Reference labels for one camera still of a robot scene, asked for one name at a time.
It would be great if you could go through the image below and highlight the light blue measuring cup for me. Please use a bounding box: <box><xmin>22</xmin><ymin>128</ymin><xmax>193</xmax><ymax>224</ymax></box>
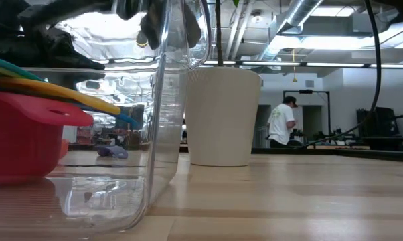
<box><xmin>0</xmin><ymin>54</ymin><xmax>48</xmax><ymax>82</ymax></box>

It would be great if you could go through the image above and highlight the yellow hanging cord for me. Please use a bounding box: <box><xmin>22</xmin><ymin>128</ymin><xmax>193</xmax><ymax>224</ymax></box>
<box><xmin>291</xmin><ymin>48</ymin><xmax>298</xmax><ymax>83</ymax></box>

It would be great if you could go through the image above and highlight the medium blue measuring cup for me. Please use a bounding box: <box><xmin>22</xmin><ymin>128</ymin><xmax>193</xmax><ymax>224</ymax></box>
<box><xmin>76</xmin><ymin>102</ymin><xmax>140</xmax><ymax>131</ymax></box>

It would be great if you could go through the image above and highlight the orange measuring cup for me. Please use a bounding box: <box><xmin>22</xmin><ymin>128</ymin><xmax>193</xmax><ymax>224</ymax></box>
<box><xmin>58</xmin><ymin>139</ymin><xmax>70</xmax><ymax>161</ymax></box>

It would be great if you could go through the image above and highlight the yellow measuring cup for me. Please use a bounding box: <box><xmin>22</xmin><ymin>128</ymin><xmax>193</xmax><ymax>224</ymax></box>
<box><xmin>0</xmin><ymin>76</ymin><xmax>123</xmax><ymax>116</ymax></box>

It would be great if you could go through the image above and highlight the clear plastic basket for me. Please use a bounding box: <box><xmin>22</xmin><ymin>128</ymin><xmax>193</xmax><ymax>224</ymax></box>
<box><xmin>0</xmin><ymin>0</ymin><xmax>213</xmax><ymax>237</ymax></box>

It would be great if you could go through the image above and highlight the dark blue measuring cup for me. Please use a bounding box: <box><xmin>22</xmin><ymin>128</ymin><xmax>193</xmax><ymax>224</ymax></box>
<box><xmin>95</xmin><ymin>144</ymin><xmax>130</xmax><ymax>159</ymax></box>

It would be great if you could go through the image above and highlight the green plant in white pot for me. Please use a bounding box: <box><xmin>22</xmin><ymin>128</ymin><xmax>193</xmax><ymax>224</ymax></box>
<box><xmin>183</xmin><ymin>0</ymin><xmax>264</xmax><ymax>167</ymax></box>

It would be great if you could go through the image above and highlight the black background gantry frame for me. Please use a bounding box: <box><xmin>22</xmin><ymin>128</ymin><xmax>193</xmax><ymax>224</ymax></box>
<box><xmin>282</xmin><ymin>89</ymin><xmax>331</xmax><ymax>135</ymax></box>

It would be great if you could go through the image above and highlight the silver ventilation duct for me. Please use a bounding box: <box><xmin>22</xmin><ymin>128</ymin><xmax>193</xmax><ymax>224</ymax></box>
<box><xmin>254</xmin><ymin>0</ymin><xmax>325</xmax><ymax>64</ymax></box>

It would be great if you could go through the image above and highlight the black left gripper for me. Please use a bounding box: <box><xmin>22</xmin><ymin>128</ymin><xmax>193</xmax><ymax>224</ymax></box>
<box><xmin>23</xmin><ymin>19</ymin><xmax>106</xmax><ymax>72</ymax></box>

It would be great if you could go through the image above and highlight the black background equipment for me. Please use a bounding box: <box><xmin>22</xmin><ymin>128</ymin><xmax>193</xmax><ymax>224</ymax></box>
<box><xmin>355</xmin><ymin>106</ymin><xmax>403</xmax><ymax>150</ymax></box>

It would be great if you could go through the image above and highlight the ceiling light strip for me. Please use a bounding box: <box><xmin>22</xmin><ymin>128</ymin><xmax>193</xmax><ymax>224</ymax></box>
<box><xmin>203</xmin><ymin>60</ymin><xmax>403</xmax><ymax>69</ymax></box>

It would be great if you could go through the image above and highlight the long black cable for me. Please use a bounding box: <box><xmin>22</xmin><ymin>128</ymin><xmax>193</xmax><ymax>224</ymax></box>
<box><xmin>303</xmin><ymin>0</ymin><xmax>382</xmax><ymax>148</ymax></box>

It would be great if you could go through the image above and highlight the person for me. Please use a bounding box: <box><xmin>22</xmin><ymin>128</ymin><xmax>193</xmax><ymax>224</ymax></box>
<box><xmin>266</xmin><ymin>95</ymin><xmax>299</xmax><ymax>149</ymax></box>

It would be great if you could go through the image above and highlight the red measuring cup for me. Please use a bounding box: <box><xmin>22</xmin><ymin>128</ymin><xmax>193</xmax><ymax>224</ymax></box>
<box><xmin>0</xmin><ymin>90</ymin><xmax>95</xmax><ymax>187</ymax></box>

